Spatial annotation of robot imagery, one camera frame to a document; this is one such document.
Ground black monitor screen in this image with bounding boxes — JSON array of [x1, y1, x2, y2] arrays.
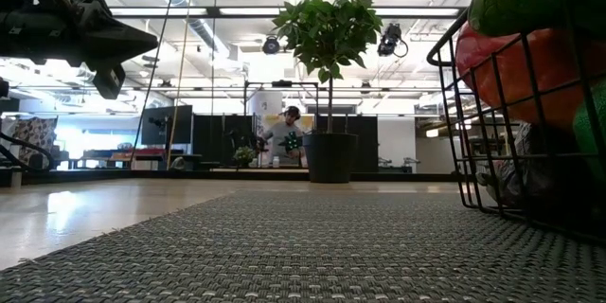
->
[[140, 104, 194, 147]]

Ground green potted plant black pot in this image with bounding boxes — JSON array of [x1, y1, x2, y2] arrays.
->
[[272, 0, 383, 185]]

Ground black background rig frame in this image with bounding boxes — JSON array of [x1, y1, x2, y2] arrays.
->
[[243, 79, 320, 117]]

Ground green cucumber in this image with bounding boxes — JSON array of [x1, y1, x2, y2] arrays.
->
[[467, 0, 606, 42], [571, 78, 606, 181]]

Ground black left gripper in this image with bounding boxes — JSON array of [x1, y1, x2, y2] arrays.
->
[[0, 0, 159, 101]]

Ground grey woven placemat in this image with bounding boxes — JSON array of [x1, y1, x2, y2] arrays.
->
[[0, 190, 606, 303]]

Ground floral patterned cushion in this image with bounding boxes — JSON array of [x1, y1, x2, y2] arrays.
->
[[12, 116, 59, 162]]

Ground black curved cable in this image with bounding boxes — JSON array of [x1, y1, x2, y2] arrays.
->
[[0, 131, 56, 172]]

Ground black wire basket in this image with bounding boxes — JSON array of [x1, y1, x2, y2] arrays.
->
[[425, 0, 606, 247]]

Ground black ceiling camera with cable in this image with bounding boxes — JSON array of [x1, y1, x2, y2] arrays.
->
[[377, 22, 409, 59]]

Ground person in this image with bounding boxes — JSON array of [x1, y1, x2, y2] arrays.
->
[[258, 105, 307, 168]]

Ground round black ceiling spotlight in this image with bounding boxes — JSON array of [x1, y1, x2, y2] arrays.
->
[[261, 35, 281, 56]]

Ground small potted flowers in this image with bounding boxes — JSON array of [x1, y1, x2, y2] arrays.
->
[[234, 145, 257, 168]]

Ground yellow hanging cable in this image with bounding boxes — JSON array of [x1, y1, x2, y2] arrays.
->
[[169, 0, 195, 169]]

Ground white pillar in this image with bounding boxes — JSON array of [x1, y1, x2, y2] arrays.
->
[[248, 90, 284, 129]]

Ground black partition panel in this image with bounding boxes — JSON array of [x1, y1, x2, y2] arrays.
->
[[315, 114, 380, 174], [192, 114, 255, 171]]

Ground black hanging cable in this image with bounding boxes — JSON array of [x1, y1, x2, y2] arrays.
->
[[134, 0, 182, 147]]

